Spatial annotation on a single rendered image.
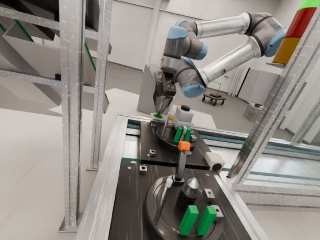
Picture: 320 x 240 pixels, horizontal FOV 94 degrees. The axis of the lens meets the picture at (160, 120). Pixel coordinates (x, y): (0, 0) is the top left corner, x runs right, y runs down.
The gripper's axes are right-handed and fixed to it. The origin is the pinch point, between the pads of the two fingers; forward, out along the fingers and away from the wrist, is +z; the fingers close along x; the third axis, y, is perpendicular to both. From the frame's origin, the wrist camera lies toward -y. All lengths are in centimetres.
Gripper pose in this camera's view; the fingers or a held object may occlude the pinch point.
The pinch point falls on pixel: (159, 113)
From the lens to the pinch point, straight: 69.8
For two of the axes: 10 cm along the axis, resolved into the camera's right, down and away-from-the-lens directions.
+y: -1.2, -4.2, 9.0
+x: -9.7, -1.6, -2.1
